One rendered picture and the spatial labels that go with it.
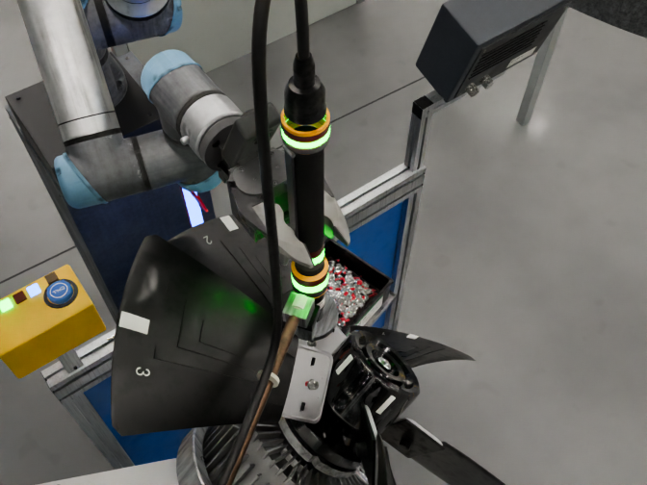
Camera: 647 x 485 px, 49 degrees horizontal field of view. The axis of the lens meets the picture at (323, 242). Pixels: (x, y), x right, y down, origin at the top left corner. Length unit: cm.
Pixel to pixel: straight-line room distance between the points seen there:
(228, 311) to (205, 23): 225
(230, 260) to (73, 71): 34
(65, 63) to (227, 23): 212
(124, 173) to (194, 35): 207
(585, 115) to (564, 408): 128
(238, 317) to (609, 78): 266
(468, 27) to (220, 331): 79
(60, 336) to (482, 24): 91
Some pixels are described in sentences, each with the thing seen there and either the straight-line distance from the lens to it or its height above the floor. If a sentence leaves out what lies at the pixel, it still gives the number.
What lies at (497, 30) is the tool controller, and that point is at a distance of 138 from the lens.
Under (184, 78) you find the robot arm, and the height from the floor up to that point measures 148.
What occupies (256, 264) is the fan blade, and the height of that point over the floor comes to 119.
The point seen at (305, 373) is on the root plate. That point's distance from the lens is 89.
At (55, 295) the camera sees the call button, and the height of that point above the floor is 108.
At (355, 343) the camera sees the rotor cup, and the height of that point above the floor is 126.
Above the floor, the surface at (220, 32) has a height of 17.
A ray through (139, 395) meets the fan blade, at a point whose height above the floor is 140.
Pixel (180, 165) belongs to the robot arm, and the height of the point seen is 136.
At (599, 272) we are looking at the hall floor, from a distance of 262.
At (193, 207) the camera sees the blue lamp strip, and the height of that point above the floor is 113.
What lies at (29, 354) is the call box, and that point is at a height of 104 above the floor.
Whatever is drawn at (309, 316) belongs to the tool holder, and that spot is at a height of 135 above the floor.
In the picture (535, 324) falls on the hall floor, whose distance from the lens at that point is 245.
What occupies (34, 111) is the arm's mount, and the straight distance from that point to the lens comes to 152.
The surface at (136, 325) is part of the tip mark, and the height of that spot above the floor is 142.
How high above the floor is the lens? 207
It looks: 55 degrees down
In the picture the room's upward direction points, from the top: straight up
